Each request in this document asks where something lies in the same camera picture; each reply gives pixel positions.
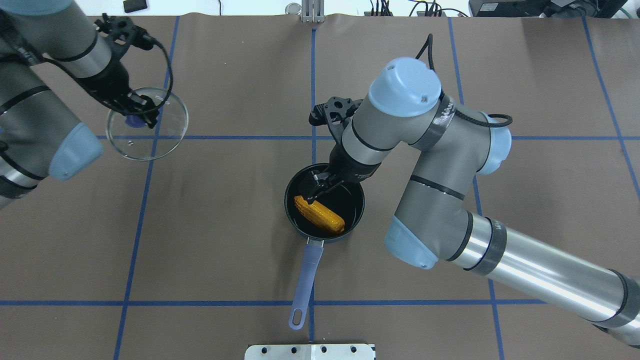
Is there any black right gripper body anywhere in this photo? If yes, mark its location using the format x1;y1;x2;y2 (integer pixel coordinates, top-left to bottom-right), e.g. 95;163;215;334
321;145;381;192

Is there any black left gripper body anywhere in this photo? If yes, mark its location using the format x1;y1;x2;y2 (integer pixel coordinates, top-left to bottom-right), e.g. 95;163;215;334
82;60;142;116

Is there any glass pot lid blue knob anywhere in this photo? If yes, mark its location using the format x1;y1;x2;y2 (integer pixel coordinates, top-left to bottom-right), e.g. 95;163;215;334
106;86;190;162

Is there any yellow corn cob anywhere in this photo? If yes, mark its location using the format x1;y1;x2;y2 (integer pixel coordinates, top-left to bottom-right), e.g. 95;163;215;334
294;195;346;235

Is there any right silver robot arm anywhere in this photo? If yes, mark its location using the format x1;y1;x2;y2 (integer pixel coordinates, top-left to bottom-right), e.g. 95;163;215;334
294;57;639;349

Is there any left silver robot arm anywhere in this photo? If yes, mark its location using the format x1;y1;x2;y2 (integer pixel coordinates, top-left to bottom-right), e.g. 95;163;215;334
0;0;162;208

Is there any dark blue saucepan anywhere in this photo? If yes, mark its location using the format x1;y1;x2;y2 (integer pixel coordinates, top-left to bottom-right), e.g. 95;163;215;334
284;162;365;331

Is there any small black phone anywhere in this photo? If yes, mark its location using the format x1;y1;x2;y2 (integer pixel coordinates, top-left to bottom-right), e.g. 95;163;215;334
122;0;148;14

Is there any brown paper table cover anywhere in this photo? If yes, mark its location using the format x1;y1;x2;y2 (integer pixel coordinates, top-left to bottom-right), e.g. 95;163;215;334
1;13;639;360

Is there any small metal cylinder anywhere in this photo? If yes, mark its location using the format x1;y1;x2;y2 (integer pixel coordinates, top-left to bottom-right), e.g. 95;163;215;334
285;2;303;15

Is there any orange black power strip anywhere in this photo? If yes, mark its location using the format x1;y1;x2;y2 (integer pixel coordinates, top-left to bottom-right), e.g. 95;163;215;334
369;0;445;18

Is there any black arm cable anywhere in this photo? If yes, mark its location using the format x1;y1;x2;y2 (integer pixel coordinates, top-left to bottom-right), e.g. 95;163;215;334
30;37;175;113

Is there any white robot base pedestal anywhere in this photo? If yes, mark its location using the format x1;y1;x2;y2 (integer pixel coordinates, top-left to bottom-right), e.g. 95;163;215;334
244;343;377;360

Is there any aluminium frame post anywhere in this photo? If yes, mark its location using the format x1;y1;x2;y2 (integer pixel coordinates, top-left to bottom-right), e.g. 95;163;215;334
300;0;325;24

